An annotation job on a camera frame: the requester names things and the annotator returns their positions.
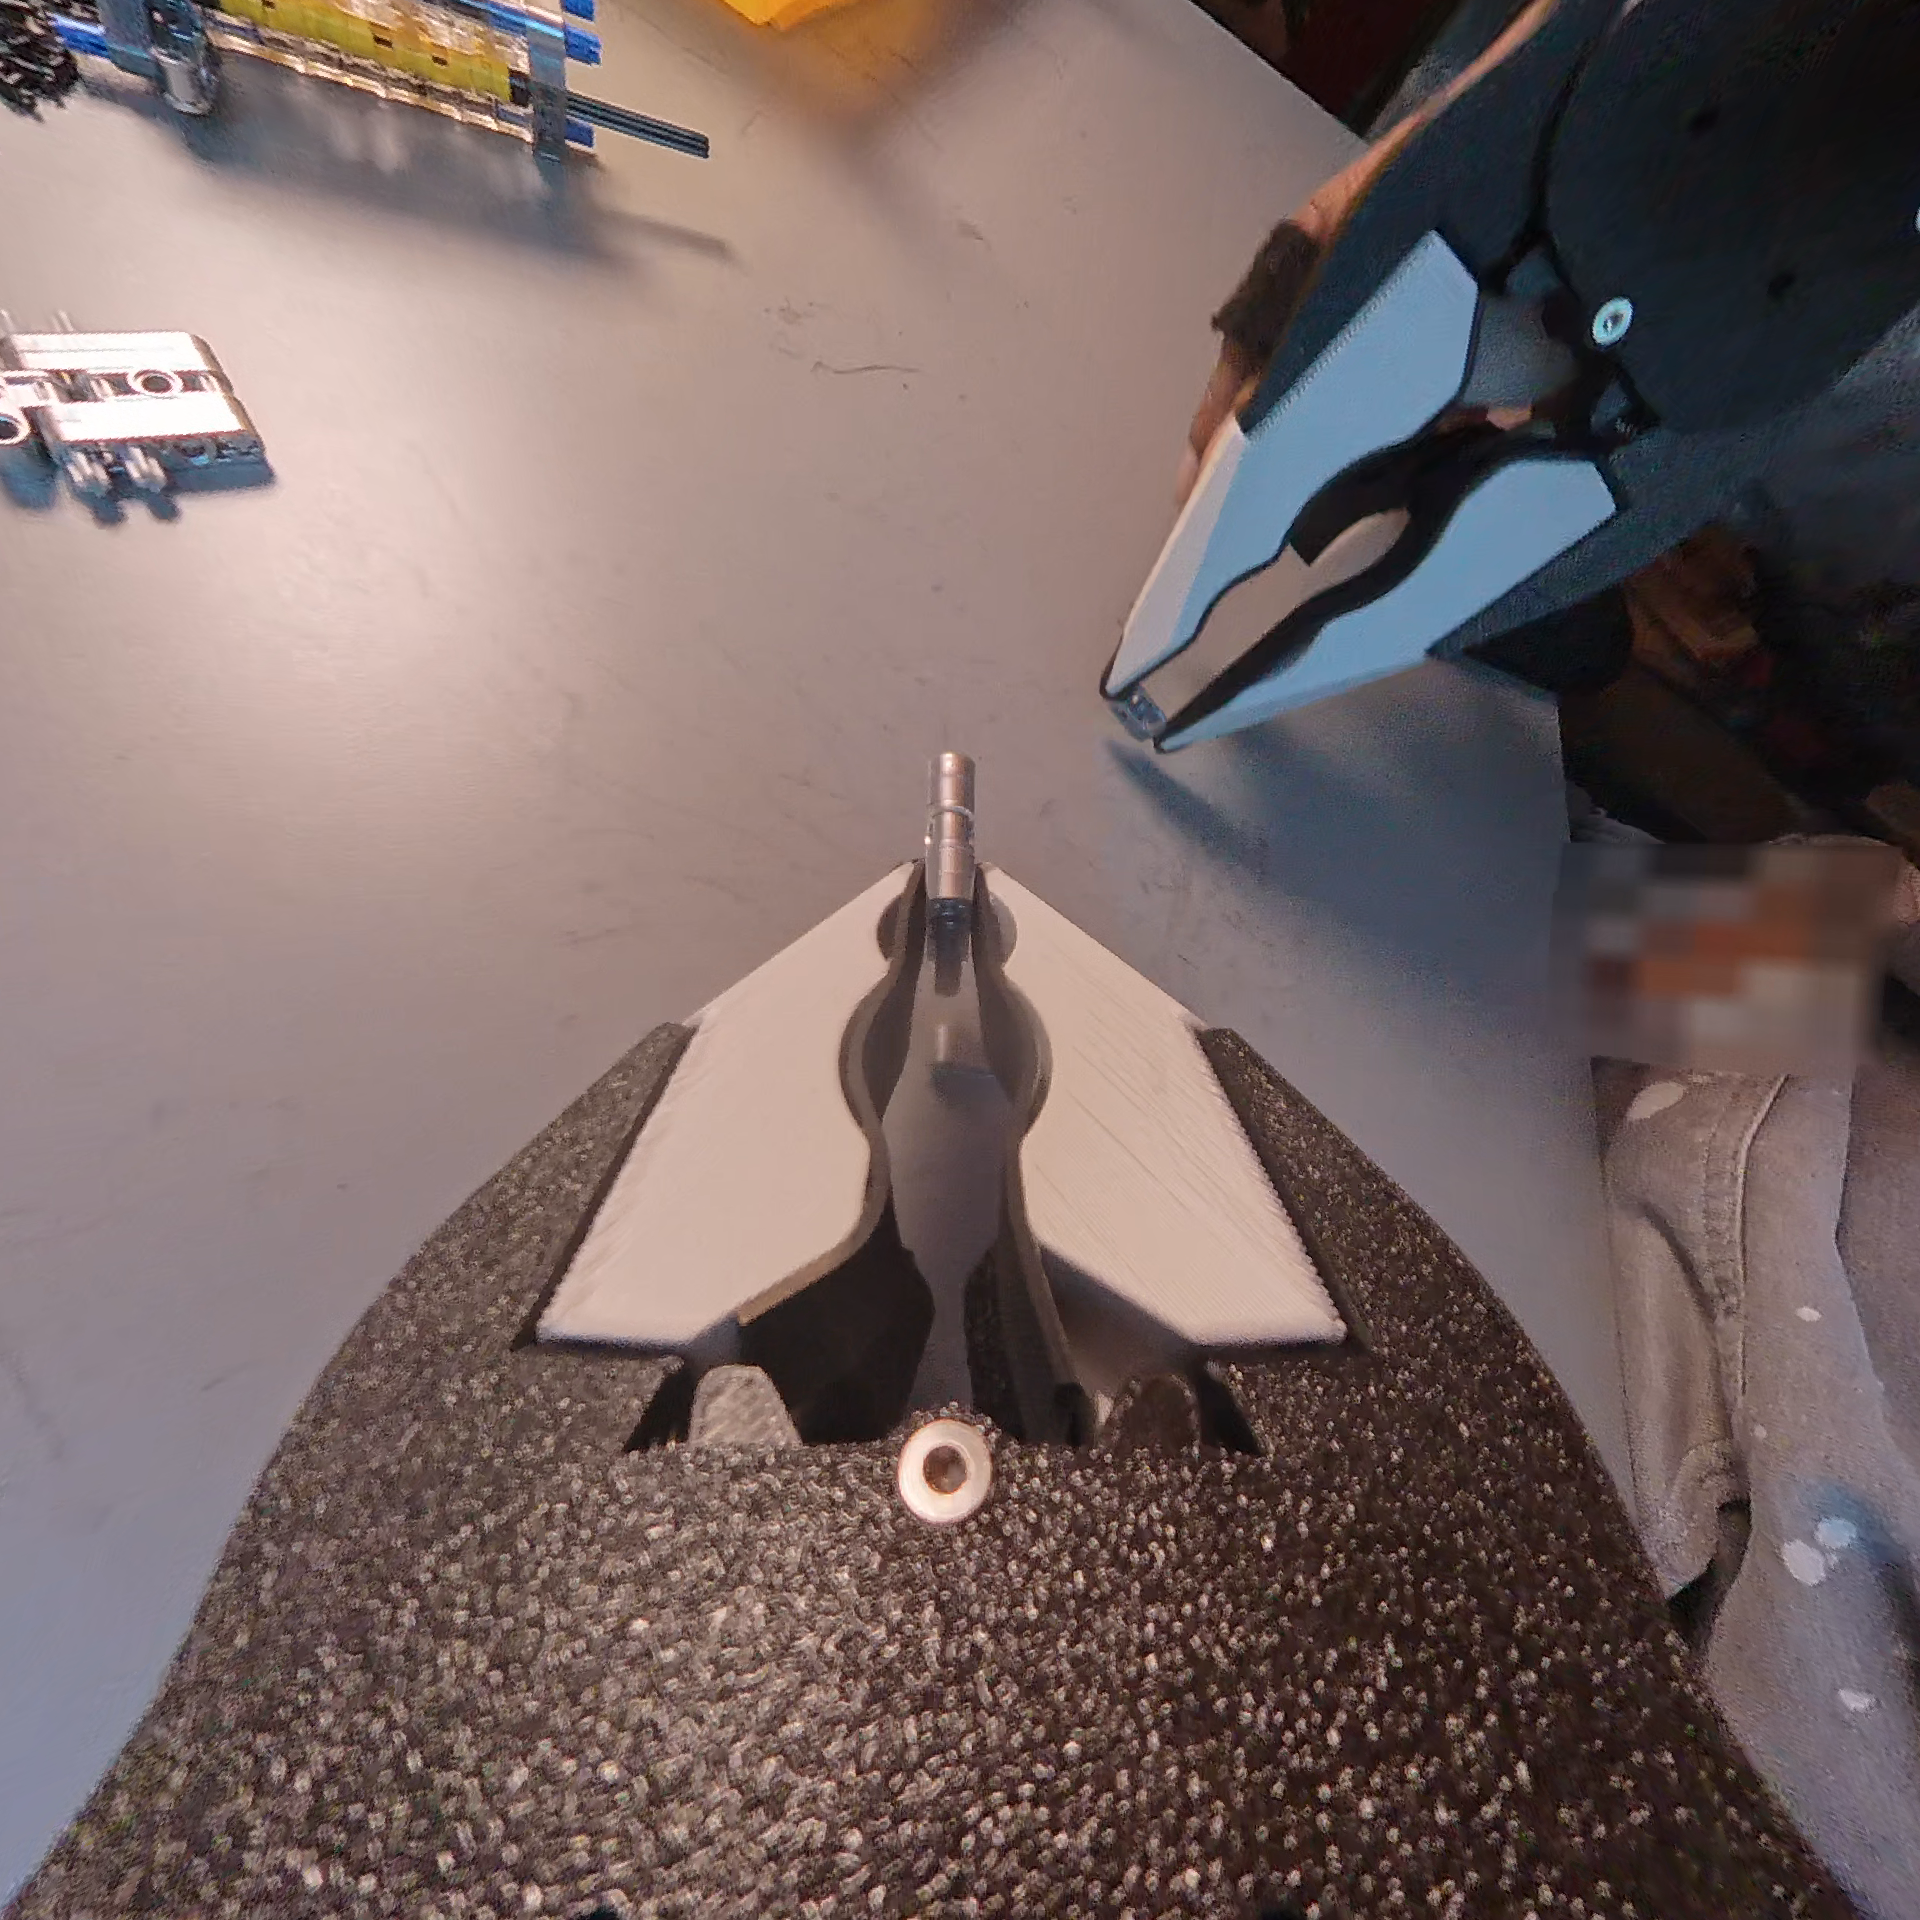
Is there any small grey beam assembly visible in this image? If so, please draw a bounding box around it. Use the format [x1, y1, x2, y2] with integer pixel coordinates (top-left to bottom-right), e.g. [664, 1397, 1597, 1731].
[0, 310, 272, 506]

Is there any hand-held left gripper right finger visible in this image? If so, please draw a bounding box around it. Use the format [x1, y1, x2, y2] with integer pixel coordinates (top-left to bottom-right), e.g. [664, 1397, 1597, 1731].
[968, 870, 1353, 1443]

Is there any grey axle pin piece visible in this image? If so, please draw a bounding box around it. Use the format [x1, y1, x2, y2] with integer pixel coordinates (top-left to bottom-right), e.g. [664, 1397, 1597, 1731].
[921, 753, 985, 969]

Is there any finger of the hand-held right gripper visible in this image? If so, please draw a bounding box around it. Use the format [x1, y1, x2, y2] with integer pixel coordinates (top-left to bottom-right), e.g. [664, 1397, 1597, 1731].
[1099, 235, 1492, 729]
[1153, 446, 1628, 755]

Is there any person's right hand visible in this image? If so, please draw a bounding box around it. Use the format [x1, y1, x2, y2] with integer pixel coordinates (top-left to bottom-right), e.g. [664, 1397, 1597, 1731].
[1187, 235, 1338, 483]

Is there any grey desk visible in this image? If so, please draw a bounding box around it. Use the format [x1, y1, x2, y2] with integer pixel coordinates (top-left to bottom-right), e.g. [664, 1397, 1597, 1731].
[0, 0, 1636, 1877]

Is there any clear yellow gear assembly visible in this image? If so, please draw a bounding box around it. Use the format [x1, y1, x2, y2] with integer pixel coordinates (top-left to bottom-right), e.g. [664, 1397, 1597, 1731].
[45, 0, 713, 160]

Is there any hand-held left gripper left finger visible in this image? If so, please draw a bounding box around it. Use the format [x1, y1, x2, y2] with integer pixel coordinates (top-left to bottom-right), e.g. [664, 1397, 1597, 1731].
[543, 865, 937, 1443]

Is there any pile of black pins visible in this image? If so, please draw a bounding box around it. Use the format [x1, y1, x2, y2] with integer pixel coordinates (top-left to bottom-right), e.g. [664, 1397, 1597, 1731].
[0, 0, 87, 116]

